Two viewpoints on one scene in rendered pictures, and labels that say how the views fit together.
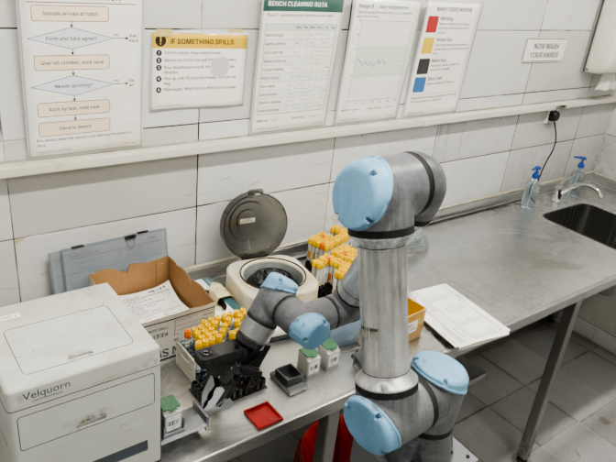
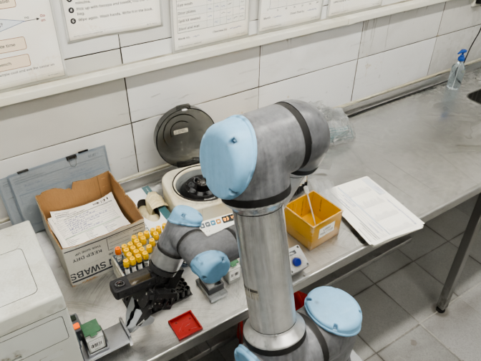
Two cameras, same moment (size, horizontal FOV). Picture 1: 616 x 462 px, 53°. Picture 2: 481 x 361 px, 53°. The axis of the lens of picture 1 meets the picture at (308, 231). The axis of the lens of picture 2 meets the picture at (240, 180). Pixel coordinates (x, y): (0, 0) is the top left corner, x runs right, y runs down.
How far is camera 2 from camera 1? 41 cm
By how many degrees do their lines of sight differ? 12
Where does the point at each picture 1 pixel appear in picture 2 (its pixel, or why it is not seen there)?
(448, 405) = (340, 346)
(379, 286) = (254, 251)
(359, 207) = (222, 177)
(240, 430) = (163, 341)
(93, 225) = (35, 150)
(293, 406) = (214, 314)
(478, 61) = not seen: outside the picture
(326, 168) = (254, 74)
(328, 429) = not seen: hidden behind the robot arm
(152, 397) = (66, 334)
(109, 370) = (13, 322)
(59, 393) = not seen: outside the picture
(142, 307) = (86, 220)
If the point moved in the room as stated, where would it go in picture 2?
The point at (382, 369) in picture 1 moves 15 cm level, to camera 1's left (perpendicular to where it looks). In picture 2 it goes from (265, 326) to (181, 319)
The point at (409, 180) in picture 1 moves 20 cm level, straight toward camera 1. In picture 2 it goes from (278, 142) to (243, 230)
